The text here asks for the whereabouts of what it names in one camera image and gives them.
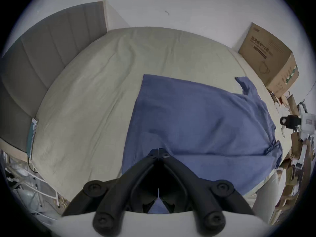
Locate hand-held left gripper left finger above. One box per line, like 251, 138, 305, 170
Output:
62, 149, 158, 235

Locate pile of cardboard pieces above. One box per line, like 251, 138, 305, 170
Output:
268, 89, 316, 224

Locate white metal rack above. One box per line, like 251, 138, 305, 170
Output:
1, 150, 61, 208

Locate teal flat pack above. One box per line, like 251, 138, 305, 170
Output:
26, 118, 39, 159

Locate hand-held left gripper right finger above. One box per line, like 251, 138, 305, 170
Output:
158, 149, 255, 235

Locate blue shirt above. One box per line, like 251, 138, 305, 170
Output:
121, 74, 283, 214

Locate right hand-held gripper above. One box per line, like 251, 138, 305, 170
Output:
280, 113, 316, 133

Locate brown cardboard carton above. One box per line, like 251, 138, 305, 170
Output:
238, 22, 300, 99

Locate grey padded headboard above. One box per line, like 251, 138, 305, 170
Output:
0, 1, 108, 155

